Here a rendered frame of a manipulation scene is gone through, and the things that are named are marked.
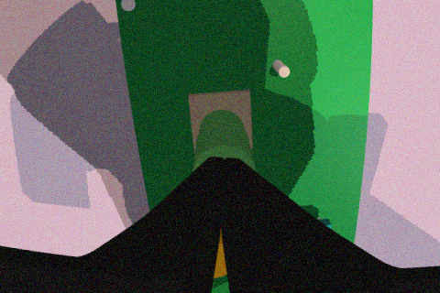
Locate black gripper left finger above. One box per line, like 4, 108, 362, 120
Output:
0, 157, 226, 293

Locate green circuit board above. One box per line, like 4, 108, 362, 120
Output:
115, 0, 373, 243

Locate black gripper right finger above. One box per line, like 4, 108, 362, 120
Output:
221, 158, 440, 293

